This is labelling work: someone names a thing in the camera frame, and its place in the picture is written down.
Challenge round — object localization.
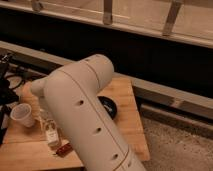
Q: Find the black camera tripod stand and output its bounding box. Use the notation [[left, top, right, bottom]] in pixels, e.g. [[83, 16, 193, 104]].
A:
[[0, 54, 19, 145]]

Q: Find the translucent plastic cup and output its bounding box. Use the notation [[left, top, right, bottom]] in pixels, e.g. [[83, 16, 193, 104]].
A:
[[11, 103, 35, 127]]

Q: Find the black ceramic bowl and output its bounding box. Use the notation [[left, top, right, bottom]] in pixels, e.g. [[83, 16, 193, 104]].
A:
[[98, 96, 117, 119]]

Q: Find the metal bracket right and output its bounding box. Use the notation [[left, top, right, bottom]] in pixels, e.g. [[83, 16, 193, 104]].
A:
[[162, 0, 183, 36]]

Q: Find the metal bracket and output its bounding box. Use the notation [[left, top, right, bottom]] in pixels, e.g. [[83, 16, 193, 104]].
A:
[[162, 0, 183, 36], [103, 0, 113, 25], [31, 0, 43, 12]]

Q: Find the metal bracket middle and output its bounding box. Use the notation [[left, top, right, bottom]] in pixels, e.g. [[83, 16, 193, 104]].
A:
[[103, 0, 113, 25]]

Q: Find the black cable on left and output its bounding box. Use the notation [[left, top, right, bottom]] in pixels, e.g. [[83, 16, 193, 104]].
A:
[[4, 73, 26, 91]]

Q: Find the metal bracket left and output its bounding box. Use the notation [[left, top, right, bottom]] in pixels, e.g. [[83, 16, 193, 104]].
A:
[[31, 0, 43, 12]]

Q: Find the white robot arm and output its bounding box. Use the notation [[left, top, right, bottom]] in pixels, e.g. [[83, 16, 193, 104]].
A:
[[31, 54, 146, 171]]

